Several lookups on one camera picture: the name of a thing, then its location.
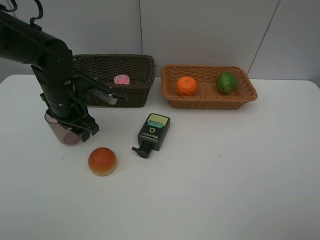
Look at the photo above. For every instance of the translucent purple plastic cup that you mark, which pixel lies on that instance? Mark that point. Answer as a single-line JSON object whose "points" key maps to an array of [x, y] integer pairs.
{"points": [[64, 135]]}

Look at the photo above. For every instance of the orange wicker basket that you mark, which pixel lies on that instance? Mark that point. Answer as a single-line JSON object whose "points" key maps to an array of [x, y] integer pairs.
{"points": [[207, 95]]}

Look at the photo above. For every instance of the dark brown wicker basket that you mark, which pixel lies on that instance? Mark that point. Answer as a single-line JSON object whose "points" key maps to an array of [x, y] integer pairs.
{"points": [[131, 75]]}

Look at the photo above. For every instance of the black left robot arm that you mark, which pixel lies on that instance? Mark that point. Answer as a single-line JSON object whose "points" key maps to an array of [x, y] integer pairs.
{"points": [[26, 43]]}

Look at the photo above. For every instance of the pink lotion bottle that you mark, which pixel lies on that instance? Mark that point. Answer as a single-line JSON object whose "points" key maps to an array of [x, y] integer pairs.
{"points": [[122, 79]]}

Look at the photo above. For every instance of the round brown bread bun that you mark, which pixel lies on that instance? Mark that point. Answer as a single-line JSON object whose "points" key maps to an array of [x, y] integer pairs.
{"points": [[102, 161]]}

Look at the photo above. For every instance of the green lime fruit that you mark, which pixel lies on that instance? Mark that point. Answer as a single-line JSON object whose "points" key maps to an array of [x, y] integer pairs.
{"points": [[226, 83]]}

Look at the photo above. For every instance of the orange tangerine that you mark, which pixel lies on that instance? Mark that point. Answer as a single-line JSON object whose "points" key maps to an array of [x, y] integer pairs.
{"points": [[186, 86]]}

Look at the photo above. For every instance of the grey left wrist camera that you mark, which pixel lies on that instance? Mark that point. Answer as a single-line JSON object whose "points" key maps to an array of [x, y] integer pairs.
{"points": [[110, 98]]}

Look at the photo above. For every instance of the black green pump bottle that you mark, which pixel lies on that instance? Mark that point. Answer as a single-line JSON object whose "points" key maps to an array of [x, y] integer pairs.
{"points": [[152, 134]]}

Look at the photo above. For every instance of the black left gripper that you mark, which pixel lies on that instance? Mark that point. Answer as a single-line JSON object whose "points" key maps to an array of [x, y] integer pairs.
{"points": [[63, 104]]}

